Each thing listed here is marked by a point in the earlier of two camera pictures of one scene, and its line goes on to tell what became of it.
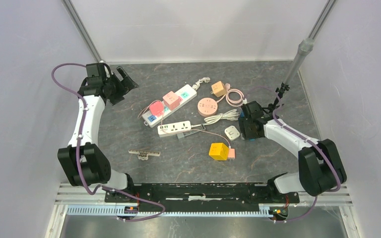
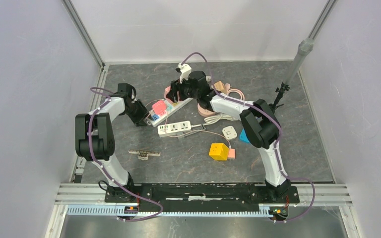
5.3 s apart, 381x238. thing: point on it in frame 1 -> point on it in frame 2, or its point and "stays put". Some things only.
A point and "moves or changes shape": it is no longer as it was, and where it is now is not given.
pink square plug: [172, 100] moves or changes shape
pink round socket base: [207, 107] stays put
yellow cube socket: [219, 151] stays put
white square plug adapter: [232, 132] stays put
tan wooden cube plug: [219, 89] stays put
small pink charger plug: [231, 154] stays put
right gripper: [246, 134] -> [176, 87]
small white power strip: [172, 129] stays put
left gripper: [126, 83] -> [143, 114]
